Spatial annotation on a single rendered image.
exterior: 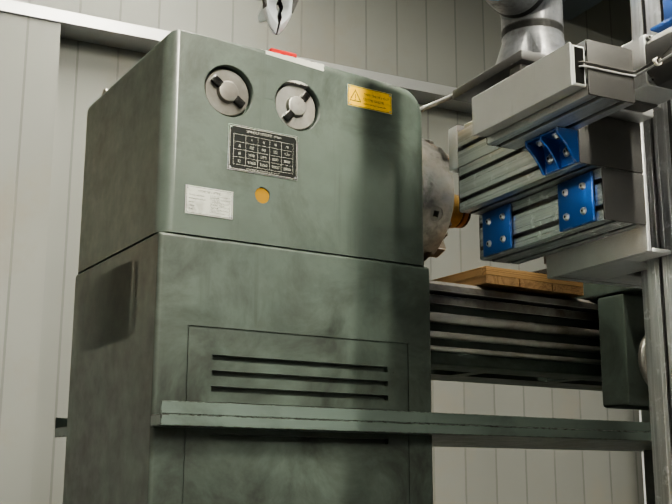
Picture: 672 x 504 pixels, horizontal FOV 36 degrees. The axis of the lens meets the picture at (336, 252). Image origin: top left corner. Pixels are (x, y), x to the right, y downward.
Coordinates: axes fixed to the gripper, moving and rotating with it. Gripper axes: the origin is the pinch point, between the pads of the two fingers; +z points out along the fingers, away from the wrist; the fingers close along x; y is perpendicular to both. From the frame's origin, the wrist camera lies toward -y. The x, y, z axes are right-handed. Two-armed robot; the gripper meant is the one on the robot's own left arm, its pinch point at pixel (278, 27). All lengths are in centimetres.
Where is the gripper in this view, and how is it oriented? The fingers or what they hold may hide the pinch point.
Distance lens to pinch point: 216.0
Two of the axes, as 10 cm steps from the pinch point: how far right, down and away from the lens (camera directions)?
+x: -8.6, -1.2, -5.0
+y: -5.1, 1.8, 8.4
